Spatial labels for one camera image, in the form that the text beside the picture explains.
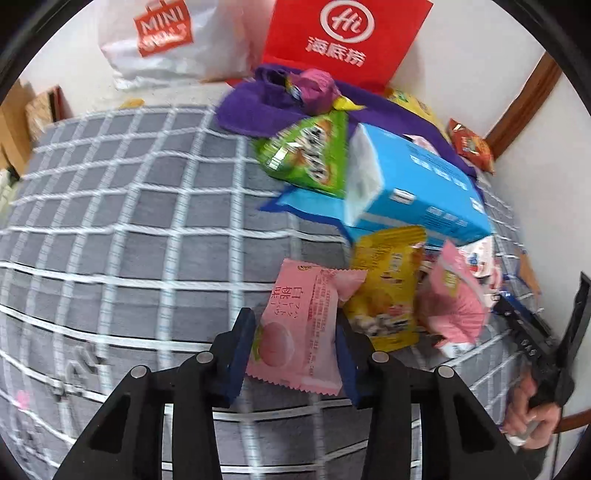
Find yellow green snack packet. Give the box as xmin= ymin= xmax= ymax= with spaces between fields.
xmin=385 ymin=88 xmax=446 ymax=134

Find red shopping bag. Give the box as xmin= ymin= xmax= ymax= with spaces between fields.
xmin=261 ymin=0 xmax=435 ymax=95

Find pink snack packet yellow mark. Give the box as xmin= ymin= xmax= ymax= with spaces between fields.
xmin=418 ymin=240 xmax=492 ymax=358

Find light blue tissue box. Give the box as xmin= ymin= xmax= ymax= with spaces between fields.
xmin=344 ymin=122 xmax=492 ymax=247

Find yellow cracker snack packet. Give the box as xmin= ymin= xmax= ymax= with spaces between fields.
xmin=342 ymin=225 xmax=428 ymax=352

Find brown wooden trim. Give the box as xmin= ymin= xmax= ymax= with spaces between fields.
xmin=485 ymin=51 xmax=564 ymax=160

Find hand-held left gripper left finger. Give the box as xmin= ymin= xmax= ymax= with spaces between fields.
xmin=51 ymin=307 xmax=257 ymax=480

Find purple cloth lined box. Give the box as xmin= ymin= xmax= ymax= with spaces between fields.
xmin=216 ymin=65 xmax=478 ymax=178

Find person's right hand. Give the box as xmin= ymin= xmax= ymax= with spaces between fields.
xmin=503 ymin=371 xmax=561 ymax=450

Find white shopping bag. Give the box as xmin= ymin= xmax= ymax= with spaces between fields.
xmin=97 ymin=0 xmax=266 ymax=90

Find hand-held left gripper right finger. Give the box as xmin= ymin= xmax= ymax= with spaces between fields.
xmin=335 ymin=316 xmax=532 ymax=480

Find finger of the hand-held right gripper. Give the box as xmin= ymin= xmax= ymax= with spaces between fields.
xmin=554 ymin=272 xmax=591 ymax=408
xmin=494 ymin=293 xmax=561 ymax=407

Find cardboard box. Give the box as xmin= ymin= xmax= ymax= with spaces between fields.
xmin=0 ymin=78 xmax=35 ymax=178
xmin=25 ymin=85 xmax=75 ymax=139

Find pink peach snack packet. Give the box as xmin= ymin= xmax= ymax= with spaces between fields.
xmin=245 ymin=258 xmax=369 ymax=398

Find white red candy packet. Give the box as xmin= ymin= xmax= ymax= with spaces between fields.
xmin=462 ymin=235 xmax=502 ymax=291

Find orange red snack packet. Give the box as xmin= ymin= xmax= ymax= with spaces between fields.
xmin=447 ymin=117 xmax=496 ymax=174

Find pink snack packet blue logo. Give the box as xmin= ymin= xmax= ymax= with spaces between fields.
xmin=284 ymin=68 xmax=365 ymax=115

